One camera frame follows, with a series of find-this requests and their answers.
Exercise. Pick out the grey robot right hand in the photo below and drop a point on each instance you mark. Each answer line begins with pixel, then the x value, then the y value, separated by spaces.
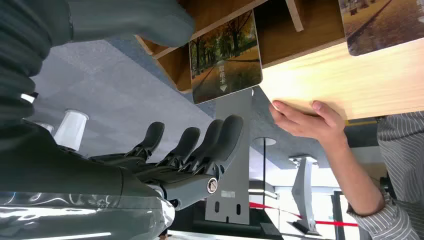
pixel 66 175

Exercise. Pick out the wooden card holder box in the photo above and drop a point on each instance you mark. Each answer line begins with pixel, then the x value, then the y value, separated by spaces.
pixel 285 43

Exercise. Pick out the person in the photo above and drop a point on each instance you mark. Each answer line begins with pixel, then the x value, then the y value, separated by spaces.
pixel 404 149

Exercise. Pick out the autumn tree photo card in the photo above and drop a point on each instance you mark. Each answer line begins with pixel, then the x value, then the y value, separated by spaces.
pixel 227 63

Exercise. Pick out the autumn path photo card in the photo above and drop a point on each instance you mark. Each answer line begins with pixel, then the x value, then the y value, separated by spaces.
pixel 381 23

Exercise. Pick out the white cone lamp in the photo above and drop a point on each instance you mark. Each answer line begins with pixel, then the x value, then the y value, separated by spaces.
pixel 71 130

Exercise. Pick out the round white ceiling lamp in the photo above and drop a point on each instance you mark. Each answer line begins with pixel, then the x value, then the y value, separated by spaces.
pixel 265 141

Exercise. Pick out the grey floor stand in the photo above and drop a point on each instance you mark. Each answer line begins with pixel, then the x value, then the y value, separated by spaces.
pixel 306 195

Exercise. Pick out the red barrier tape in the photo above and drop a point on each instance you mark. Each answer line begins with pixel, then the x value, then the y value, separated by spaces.
pixel 331 223

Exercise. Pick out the ribbed grey right arm sleeve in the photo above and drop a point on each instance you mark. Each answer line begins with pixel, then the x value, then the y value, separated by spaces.
pixel 20 49

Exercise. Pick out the grey metal bracket plate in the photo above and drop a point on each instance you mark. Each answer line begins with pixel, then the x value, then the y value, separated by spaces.
pixel 235 185

